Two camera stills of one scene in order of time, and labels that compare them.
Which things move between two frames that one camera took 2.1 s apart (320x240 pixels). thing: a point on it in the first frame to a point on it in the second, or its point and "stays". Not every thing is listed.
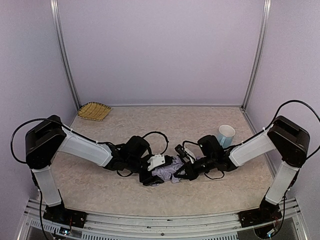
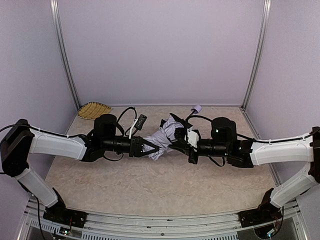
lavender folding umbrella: (167, 172) to (163, 136)
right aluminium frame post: (266, 15) stays
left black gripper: (149, 178) to (136, 146)
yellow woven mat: (94, 110) stays
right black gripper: (189, 170) to (191, 150)
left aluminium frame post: (54, 8) stays
